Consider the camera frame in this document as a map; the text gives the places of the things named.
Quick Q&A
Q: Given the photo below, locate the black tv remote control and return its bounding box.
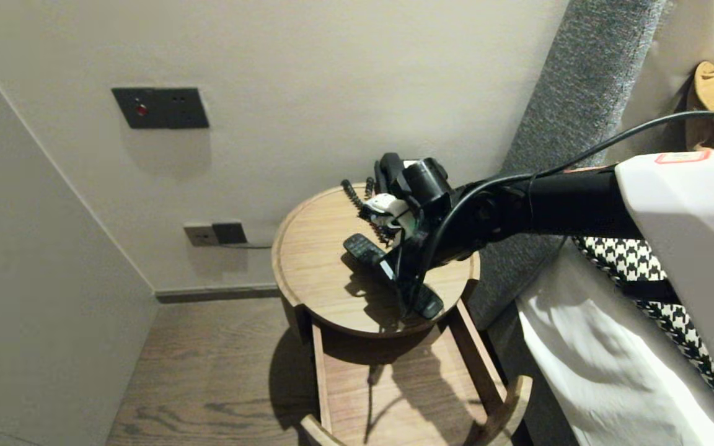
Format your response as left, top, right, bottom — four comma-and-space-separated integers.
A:
343, 234, 444, 320

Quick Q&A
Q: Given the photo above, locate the round wooden bedside table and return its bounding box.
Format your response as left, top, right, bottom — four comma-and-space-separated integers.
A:
298, 299, 532, 446

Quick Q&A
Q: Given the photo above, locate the black telephone handset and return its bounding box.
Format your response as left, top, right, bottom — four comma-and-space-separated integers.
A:
379, 153, 405, 194

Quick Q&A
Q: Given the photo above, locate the grey baseboard strip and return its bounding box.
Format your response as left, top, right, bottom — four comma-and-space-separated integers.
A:
156, 284, 281, 305

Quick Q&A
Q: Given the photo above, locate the grey fabric headboard edge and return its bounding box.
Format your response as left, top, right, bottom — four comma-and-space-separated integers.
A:
469, 0, 668, 331

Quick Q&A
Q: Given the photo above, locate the black white houndstooth pillow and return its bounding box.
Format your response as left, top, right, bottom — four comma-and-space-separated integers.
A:
571, 235, 714, 416

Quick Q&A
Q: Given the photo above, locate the beige padded headboard panel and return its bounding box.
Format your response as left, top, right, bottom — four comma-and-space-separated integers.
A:
605, 0, 714, 162

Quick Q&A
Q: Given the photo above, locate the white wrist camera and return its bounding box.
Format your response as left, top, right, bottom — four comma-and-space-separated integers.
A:
363, 193, 421, 243

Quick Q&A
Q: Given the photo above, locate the black coiled telephone cord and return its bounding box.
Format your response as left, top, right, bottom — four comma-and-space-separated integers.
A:
340, 178, 395, 245

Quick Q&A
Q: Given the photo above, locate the beige wall socket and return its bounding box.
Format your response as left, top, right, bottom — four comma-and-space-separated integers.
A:
183, 225, 219, 249

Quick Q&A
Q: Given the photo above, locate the dark wall switch panel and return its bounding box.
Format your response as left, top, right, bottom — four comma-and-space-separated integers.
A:
112, 87, 210, 129

